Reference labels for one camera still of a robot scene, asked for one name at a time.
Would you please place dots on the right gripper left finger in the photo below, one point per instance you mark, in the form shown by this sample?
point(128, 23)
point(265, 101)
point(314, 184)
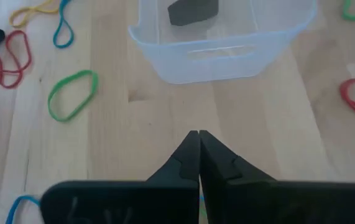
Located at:
point(133, 202)

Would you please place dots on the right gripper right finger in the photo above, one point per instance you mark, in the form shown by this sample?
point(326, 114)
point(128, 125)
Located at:
point(289, 205)

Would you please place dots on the teal rubber band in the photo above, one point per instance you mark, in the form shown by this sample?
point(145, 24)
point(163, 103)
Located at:
point(25, 198)
point(62, 46)

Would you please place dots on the clear plastic bin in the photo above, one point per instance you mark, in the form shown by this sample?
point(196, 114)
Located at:
point(214, 65)

